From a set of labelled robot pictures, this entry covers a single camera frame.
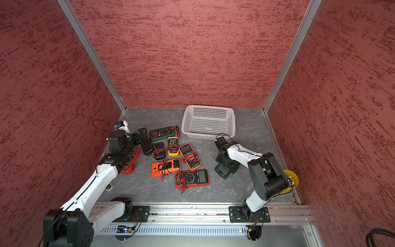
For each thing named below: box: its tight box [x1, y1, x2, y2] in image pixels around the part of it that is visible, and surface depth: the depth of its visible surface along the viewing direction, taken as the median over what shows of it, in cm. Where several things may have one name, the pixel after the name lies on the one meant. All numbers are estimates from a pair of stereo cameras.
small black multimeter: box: [153, 142, 167, 161], surface depth 94 cm
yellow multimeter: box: [166, 136, 180, 157], surface depth 96 cm
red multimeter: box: [174, 169, 210, 194], surface depth 85 cm
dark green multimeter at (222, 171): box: [214, 163, 231, 180], surface depth 89 cm
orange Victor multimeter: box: [178, 143, 202, 171], surface depth 91 cm
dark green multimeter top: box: [149, 126, 176, 143], surface depth 105 cm
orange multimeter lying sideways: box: [150, 158, 182, 178], surface depth 87 cm
